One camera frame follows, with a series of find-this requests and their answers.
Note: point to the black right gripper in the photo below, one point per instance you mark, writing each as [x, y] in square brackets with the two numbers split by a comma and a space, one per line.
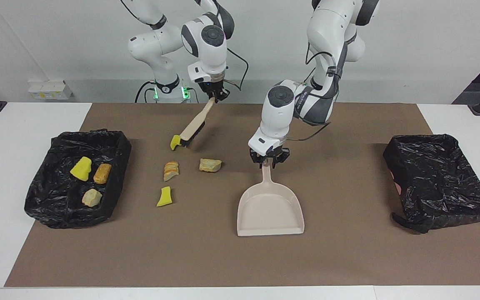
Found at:
[214, 87]

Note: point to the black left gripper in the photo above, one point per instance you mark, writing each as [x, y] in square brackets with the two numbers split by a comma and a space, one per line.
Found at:
[271, 155]

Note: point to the beige brush with black bristles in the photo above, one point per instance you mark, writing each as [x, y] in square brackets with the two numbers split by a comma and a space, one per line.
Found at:
[196, 123]

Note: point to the beige plastic dustpan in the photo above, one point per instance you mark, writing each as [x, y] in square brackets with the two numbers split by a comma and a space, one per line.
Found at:
[269, 212]

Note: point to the notched yellow sponge piece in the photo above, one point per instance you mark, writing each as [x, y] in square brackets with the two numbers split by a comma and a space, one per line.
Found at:
[175, 143]

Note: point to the orange striped bread piece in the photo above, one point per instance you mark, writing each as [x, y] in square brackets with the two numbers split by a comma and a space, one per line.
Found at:
[171, 171]

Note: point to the small yellow sponge piece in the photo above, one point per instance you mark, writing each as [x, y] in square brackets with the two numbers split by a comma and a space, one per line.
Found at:
[165, 197]

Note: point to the brown oval bread roll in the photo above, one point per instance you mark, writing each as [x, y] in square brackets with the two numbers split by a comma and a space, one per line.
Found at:
[102, 173]

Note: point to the yellow sponge chunk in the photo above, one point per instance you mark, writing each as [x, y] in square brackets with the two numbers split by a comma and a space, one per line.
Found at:
[81, 168]

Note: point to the pale beige bread chunk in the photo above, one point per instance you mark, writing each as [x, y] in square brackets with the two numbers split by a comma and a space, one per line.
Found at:
[91, 198]

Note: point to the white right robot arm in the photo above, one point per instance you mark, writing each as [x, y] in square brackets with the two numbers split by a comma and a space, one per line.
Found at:
[206, 46]

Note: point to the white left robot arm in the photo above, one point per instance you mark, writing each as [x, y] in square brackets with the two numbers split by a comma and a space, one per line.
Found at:
[327, 29]

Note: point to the pink plastic bin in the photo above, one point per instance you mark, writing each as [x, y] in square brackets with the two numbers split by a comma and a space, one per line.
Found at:
[397, 187]

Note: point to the black plastic trash bag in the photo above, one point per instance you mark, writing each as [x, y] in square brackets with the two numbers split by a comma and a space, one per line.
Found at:
[436, 179]
[52, 191]

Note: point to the brown paper table mat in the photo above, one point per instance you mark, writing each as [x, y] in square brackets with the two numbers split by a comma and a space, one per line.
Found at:
[348, 258]

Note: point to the white cardboard box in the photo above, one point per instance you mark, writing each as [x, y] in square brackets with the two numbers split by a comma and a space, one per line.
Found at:
[50, 89]

